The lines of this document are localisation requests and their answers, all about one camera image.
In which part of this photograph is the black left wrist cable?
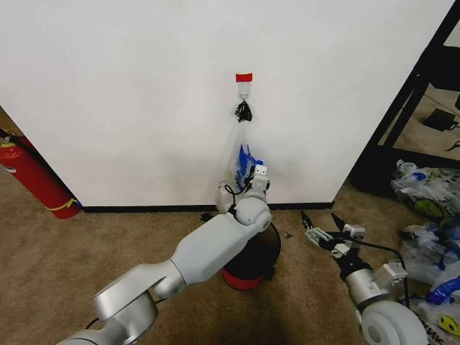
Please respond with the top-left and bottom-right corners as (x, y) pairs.
(221, 183), (252, 208)

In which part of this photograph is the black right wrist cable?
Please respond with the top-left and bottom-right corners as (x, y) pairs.
(355, 239), (414, 310)

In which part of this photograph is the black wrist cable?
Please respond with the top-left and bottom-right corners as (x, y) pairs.
(221, 183), (252, 208)
(355, 239), (414, 310)

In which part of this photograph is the plastic bag blue print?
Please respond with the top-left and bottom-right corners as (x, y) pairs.
(398, 219), (460, 306)

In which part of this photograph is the black metal shelf frame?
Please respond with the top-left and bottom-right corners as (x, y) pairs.
(349, 0), (460, 203)

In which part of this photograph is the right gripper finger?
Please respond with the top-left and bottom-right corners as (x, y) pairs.
(300, 211), (334, 252)
(331, 213), (367, 242)

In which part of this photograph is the red fire extinguisher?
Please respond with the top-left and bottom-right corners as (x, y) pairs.
(0, 127), (82, 221)

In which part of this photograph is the clear garbage bag blue print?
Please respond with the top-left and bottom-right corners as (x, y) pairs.
(215, 101), (267, 213)

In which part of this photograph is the black trash bin red base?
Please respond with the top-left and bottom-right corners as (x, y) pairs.
(219, 206), (284, 292)

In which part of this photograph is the wall hook with red tape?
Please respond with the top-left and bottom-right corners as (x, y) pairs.
(235, 73), (254, 100)

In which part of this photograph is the plastic bag yellow face print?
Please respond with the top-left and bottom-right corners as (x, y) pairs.
(408, 296), (460, 345)

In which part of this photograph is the plastic bag green face print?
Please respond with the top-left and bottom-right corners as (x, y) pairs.
(390, 159), (460, 221)

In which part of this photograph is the black power adapter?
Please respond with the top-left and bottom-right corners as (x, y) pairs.
(421, 107), (460, 132)

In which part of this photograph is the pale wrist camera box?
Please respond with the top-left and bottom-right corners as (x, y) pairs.
(333, 241), (352, 259)

